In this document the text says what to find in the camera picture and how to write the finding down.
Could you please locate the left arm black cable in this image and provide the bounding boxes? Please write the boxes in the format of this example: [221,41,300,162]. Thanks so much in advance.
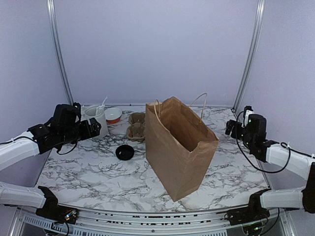
[0,115,82,155]

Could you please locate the brown paper bag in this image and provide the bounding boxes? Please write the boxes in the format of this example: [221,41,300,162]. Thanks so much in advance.
[144,97,219,202]

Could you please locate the cardboard cup carrier tray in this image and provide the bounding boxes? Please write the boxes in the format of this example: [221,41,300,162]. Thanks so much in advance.
[126,113,145,143]

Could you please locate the aluminium front rail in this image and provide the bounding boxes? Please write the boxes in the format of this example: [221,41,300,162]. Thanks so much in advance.
[9,207,297,236]

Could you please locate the orange white bowl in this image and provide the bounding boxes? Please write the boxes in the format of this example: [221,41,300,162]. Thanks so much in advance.
[104,107,122,124]

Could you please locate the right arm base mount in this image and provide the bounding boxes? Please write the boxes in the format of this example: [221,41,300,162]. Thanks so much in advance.
[224,189,270,226]

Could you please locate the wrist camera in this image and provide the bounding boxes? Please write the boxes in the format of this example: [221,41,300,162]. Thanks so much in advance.
[243,106,254,127]
[72,102,81,117]

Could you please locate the right aluminium frame post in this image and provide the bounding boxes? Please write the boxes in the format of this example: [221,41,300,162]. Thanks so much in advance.
[233,0,266,111]

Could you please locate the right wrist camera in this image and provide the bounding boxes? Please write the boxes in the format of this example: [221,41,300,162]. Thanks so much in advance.
[243,106,254,127]

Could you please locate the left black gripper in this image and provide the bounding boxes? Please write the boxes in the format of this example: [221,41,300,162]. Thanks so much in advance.
[60,117,101,146]

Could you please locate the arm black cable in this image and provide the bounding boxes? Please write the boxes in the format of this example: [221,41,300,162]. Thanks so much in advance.
[0,115,82,155]
[235,111,291,173]

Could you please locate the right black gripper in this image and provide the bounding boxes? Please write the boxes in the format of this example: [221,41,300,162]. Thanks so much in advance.
[225,119,254,148]

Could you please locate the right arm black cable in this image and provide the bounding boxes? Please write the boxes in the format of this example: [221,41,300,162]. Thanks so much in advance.
[235,111,291,173]

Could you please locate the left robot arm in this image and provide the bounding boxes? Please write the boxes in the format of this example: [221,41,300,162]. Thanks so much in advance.
[0,103,101,219]

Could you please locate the aluminium frame post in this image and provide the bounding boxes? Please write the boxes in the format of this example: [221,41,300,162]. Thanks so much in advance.
[46,0,74,104]
[233,0,266,111]

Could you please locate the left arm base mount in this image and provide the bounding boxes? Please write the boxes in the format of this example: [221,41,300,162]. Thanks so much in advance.
[35,186,78,224]

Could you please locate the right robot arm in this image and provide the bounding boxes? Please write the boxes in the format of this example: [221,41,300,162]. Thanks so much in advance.
[225,113,315,220]

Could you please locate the white utensil holder cup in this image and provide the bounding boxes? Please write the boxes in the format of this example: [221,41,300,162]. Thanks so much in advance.
[84,105,108,139]

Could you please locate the left aluminium frame post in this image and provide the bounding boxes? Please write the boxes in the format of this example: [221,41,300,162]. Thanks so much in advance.
[46,0,74,104]

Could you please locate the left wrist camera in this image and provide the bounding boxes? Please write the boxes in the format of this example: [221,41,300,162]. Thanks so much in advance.
[72,102,81,117]

